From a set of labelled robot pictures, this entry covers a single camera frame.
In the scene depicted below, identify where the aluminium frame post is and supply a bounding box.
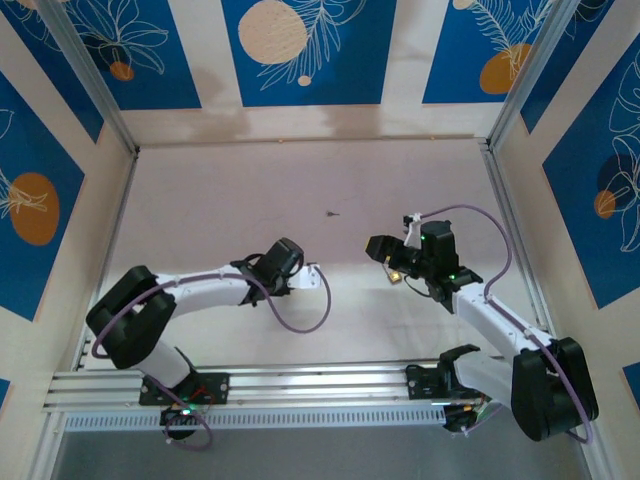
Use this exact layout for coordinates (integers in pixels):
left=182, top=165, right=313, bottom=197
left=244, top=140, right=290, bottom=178
left=485, top=0, right=584, bottom=151
left=572, top=437, right=609, bottom=480
left=37, top=0, right=141, bottom=156
left=27, top=412, right=69, bottom=480

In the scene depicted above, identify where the white slotted cable duct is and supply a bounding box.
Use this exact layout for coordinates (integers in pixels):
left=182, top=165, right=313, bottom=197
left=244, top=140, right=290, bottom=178
left=62, top=403, right=447, bottom=434

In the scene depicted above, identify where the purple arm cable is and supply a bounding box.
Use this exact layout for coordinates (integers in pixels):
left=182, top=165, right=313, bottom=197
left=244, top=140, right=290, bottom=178
left=417, top=203, right=597, bottom=445
left=91, top=269, right=333, bottom=450

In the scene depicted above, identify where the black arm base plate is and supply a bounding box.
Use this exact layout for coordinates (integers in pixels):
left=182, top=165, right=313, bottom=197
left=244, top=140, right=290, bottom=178
left=405, top=364, right=454, bottom=401
left=138, top=372, right=231, bottom=406

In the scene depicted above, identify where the aluminium mounting rail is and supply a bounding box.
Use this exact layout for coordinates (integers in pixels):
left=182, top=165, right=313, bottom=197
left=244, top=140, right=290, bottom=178
left=42, top=355, right=526, bottom=417

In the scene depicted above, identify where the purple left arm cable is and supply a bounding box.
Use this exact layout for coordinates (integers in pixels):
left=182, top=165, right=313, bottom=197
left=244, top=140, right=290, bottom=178
left=91, top=269, right=333, bottom=450

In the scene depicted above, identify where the aluminium table side rail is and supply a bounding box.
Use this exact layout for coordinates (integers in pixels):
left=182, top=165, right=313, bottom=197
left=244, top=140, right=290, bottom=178
left=480, top=144, right=559, bottom=346
left=72, top=149, right=141, bottom=374

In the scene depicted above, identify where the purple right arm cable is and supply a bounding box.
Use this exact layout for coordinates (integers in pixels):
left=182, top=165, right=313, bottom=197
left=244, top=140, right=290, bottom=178
left=417, top=203, right=597, bottom=445

